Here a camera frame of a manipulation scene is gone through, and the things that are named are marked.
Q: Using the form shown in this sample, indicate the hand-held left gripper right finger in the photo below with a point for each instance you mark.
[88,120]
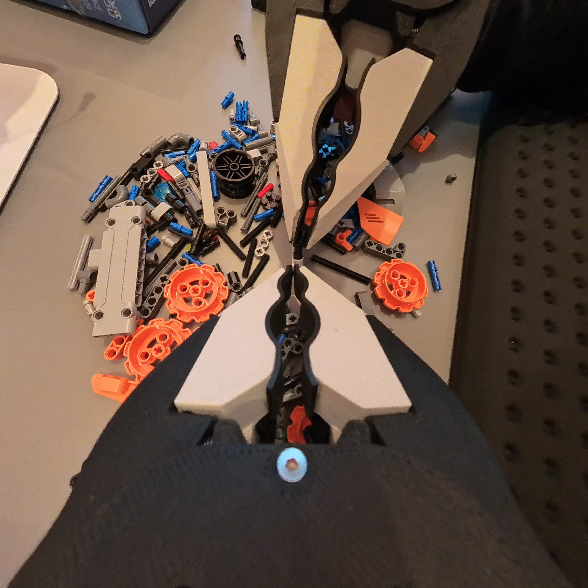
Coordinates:
[363,372]

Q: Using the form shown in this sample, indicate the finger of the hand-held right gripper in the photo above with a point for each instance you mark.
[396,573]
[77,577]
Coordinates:
[386,119]
[299,92]

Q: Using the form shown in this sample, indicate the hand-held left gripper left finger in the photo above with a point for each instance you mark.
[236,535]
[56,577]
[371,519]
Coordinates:
[225,372]

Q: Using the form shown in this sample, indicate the pile of plastic building pieces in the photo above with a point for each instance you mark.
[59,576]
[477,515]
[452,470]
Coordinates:
[184,211]

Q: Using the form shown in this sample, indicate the person's right forearm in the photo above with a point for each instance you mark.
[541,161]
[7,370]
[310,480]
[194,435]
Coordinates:
[533,46]

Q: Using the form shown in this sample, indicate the white panel piece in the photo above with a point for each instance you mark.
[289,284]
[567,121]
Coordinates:
[390,184]

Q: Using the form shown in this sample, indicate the black axle pin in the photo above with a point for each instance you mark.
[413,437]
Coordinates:
[240,46]

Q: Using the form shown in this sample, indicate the orange panel piece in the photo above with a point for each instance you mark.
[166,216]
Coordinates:
[381,220]

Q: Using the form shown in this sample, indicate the black spoked wheel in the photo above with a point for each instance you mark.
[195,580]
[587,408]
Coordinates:
[232,172]

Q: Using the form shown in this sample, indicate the blue cardboard kit box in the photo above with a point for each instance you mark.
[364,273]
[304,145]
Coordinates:
[110,11]

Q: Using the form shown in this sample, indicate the white book stand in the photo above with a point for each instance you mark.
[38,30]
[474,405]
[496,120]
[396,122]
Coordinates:
[18,119]

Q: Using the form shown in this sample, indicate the long grey frame piece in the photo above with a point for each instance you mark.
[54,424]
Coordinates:
[119,266]

